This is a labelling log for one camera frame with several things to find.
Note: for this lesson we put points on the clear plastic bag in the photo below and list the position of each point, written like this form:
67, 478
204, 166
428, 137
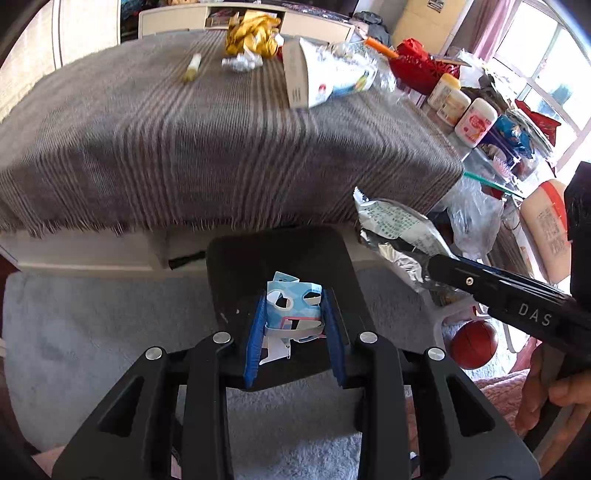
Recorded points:
475, 218

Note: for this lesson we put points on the white cream cap bottle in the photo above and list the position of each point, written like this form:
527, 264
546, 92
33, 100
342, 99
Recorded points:
454, 107

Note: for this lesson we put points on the grey plaid table cloth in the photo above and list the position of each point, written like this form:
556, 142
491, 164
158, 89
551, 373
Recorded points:
117, 141

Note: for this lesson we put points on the yellow glue stick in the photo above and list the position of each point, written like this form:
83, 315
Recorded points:
192, 69

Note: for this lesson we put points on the cream tv cabinet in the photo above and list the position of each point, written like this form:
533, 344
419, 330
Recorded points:
296, 20

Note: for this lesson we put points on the beige red cushion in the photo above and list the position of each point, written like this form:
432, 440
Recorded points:
544, 213

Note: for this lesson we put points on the yellow plastic bag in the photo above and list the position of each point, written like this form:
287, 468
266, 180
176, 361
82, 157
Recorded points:
254, 31

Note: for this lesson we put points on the black trash bin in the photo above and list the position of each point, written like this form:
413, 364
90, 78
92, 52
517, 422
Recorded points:
239, 267

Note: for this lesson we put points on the pink curtain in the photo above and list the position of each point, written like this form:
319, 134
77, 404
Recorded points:
489, 26

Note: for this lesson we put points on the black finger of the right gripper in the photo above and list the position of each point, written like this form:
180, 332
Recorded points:
531, 306

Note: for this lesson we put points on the blue crushed paper carton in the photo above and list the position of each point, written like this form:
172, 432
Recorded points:
293, 314

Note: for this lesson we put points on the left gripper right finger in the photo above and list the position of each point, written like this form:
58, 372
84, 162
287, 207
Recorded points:
420, 410

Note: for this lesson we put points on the white paper ball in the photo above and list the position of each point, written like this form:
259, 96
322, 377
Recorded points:
243, 62

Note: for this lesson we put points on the silver foil snack bag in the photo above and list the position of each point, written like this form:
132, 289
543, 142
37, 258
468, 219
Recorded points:
404, 238

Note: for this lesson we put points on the yellow cap white bottle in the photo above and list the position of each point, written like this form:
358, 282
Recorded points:
446, 84

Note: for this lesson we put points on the red ball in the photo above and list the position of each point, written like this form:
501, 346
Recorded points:
474, 345

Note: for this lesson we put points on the white red label bottle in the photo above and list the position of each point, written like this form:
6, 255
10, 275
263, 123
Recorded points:
476, 122

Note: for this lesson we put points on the red plastic basket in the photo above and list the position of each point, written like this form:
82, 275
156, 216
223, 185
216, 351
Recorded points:
417, 69

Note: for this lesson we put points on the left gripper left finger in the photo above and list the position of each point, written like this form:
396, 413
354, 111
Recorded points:
165, 398

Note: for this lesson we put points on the white green cardboard box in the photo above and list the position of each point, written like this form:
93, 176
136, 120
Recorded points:
315, 73

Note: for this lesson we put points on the orange handled tool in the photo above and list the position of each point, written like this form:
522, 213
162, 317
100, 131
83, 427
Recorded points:
381, 48

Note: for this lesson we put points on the person's right hand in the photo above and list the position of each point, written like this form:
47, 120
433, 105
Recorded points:
572, 391

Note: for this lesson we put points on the red snack bag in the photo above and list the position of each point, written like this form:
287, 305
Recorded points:
547, 125

